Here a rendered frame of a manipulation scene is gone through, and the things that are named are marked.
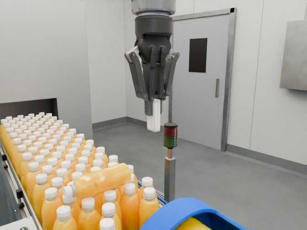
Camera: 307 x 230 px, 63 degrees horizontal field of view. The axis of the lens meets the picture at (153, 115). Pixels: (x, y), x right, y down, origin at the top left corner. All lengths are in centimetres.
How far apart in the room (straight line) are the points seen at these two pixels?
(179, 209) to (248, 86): 347
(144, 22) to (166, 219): 40
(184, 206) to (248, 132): 352
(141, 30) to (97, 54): 486
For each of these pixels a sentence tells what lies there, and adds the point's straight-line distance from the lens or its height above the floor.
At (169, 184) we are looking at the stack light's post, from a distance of 119.
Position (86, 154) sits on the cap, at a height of 111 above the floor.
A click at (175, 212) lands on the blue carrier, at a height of 123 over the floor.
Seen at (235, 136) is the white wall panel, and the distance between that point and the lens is 418.
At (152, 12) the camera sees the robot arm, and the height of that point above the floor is 164.
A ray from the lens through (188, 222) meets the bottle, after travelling 60.
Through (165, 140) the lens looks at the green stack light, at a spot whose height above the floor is 119.
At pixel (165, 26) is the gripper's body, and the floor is 161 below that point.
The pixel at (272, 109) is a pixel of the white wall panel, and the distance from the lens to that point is 386.
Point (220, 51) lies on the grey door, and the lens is 410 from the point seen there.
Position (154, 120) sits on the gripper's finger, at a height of 142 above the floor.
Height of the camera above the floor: 156
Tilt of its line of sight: 13 degrees down
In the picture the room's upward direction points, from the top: straight up
